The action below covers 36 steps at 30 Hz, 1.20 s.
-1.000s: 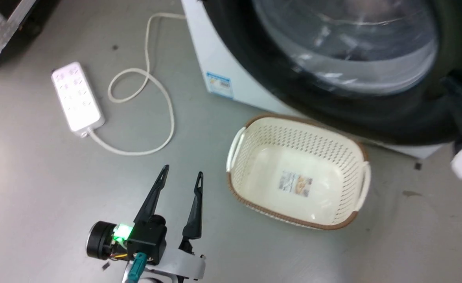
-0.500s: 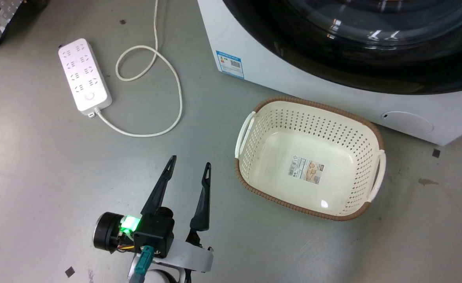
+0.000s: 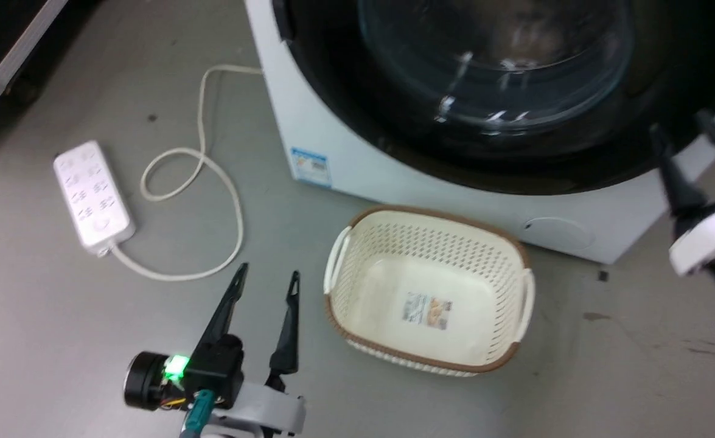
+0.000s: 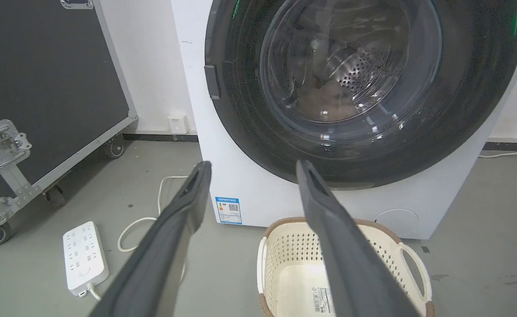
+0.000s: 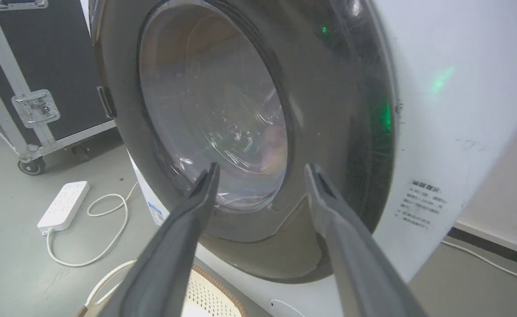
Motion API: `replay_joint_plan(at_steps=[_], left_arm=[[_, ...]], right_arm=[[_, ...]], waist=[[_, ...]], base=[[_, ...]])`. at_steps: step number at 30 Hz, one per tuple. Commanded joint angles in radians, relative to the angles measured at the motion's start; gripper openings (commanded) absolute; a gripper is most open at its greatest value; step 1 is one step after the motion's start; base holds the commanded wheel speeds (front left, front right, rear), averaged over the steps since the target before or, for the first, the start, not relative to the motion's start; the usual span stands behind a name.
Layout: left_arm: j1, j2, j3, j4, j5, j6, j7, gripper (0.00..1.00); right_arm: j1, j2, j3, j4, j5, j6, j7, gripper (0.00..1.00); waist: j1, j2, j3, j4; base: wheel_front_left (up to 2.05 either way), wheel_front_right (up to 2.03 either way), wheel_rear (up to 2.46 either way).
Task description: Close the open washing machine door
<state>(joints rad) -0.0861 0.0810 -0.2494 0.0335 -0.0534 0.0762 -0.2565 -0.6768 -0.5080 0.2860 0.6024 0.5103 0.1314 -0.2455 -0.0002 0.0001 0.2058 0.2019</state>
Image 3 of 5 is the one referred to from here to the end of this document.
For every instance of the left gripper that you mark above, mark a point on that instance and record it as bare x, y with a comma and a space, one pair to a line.
220, 365

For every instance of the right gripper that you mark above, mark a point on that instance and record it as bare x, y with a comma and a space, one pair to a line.
707, 238

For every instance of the white front-load washing machine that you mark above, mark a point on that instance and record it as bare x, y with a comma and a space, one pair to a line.
357, 164

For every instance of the round black glass washer door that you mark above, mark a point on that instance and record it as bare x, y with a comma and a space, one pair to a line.
387, 115

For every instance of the cream laundry basket brown rim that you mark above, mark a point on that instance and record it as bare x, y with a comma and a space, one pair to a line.
394, 255

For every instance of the blue energy label sticker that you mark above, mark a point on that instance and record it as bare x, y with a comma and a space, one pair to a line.
311, 166

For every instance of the round white filter cover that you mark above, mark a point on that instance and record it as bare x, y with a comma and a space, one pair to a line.
557, 235

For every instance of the paper label inside basket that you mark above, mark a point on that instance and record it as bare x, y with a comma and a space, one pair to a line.
427, 311

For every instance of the white power strip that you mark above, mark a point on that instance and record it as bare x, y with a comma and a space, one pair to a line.
92, 198

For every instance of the black case with aluminium edge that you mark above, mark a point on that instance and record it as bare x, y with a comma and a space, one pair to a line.
4, 36

